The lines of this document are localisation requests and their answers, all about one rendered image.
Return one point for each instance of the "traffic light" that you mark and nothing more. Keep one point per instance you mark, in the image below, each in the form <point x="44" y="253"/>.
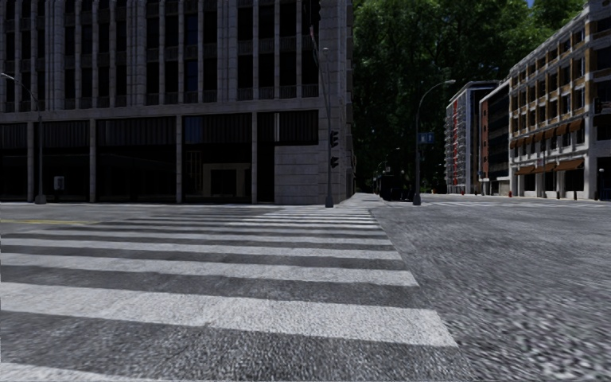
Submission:
<point x="329" y="143"/>

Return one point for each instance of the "black bus shelter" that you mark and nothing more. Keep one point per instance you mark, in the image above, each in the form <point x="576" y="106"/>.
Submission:
<point x="389" y="186"/>

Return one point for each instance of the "grey street lamp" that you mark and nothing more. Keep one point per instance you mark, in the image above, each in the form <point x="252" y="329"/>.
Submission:
<point x="417" y="157"/>
<point x="40" y="157"/>

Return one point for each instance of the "grey and red building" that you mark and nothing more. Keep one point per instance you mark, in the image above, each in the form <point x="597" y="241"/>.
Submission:
<point x="460" y="138"/>

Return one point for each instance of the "trees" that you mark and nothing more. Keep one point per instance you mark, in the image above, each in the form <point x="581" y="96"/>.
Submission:
<point x="405" y="57"/>

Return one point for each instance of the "dark glass building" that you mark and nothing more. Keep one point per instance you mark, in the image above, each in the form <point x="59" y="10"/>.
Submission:
<point x="496" y="138"/>

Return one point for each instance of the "grey stone building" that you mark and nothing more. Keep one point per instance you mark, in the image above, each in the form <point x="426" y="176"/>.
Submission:
<point x="143" y="71"/>

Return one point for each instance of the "pale concrete building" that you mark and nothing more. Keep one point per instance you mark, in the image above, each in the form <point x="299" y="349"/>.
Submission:
<point x="558" y="105"/>

